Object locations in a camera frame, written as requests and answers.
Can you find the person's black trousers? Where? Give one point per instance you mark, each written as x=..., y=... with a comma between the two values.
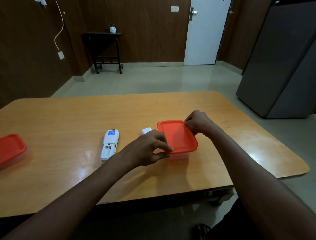
x=234, y=222

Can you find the small white plant pot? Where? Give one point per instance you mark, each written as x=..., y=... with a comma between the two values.
x=112, y=29

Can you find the white wall socket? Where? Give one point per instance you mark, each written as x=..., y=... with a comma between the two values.
x=61, y=55

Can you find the person's right hand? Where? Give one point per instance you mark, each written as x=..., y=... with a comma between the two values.
x=201, y=122

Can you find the white wall switch plate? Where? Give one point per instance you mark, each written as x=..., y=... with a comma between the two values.
x=174, y=9

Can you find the white wall plug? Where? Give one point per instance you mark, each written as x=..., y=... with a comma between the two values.
x=41, y=2

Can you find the person's left middle finger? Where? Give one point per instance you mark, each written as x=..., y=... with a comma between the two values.
x=160, y=136

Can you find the white door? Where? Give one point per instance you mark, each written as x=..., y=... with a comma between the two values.
x=206, y=34

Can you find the person's right forearm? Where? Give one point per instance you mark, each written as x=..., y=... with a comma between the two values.
x=256, y=188

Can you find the white remote control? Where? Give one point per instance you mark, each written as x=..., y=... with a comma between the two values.
x=109, y=145

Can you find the person's left hand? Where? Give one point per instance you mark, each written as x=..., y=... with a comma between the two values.
x=140, y=150

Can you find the black wooden side table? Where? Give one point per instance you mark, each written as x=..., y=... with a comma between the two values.
x=105, y=48

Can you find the person's left forearm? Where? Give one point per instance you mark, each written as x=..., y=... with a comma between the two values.
x=74, y=200

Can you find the person's left thumb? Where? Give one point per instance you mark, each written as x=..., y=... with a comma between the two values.
x=161, y=155

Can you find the small white battery cover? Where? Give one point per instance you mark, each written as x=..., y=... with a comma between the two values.
x=146, y=130

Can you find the grey refrigerator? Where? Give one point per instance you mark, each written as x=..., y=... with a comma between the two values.
x=279, y=64

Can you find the red lidded plastic container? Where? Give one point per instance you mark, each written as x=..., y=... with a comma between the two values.
x=11, y=149

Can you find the clear plastic food container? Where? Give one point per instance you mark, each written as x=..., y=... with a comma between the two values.
x=179, y=156

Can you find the red plastic container lid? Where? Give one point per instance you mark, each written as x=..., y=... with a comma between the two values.
x=179, y=137

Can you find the black table leg frame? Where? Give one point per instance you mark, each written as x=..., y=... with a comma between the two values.
x=219, y=196

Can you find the person's right fingers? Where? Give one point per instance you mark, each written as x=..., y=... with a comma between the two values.
x=190, y=123

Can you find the person's sandal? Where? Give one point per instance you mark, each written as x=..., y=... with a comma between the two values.
x=201, y=232

